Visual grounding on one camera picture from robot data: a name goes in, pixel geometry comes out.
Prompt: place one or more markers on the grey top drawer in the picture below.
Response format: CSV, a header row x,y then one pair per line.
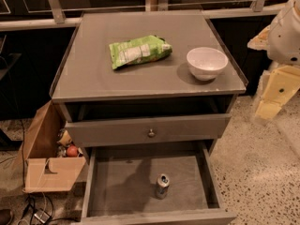
x,y
135,130

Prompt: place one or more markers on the brown cardboard box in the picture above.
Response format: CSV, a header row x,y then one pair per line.
x,y
46,172

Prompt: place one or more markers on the grey open middle drawer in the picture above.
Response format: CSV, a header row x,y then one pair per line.
x,y
121,186

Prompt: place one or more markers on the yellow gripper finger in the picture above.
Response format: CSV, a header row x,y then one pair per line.
x,y
260,42
282,84

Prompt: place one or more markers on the dark shoe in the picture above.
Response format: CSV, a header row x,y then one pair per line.
x,y
6,216

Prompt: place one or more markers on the snack packet in box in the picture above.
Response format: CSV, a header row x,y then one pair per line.
x,y
64,138

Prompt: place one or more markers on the grey drawer cabinet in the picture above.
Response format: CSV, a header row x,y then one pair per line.
x,y
87,88

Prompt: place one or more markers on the green chip bag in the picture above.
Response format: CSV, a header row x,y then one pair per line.
x,y
139,51

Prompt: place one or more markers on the white bowl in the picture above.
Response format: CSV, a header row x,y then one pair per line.
x,y
206,63

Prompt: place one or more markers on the round metal drawer knob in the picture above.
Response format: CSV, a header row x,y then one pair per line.
x,y
151,133

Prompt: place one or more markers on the metal railing frame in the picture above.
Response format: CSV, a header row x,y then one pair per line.
x,y
21,14

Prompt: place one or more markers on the redbull can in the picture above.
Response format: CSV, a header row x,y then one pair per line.
x,y
162,185

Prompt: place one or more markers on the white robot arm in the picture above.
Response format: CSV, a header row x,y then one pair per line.
x,y
281,40

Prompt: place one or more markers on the red apple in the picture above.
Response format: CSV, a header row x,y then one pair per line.
x,y
72,151

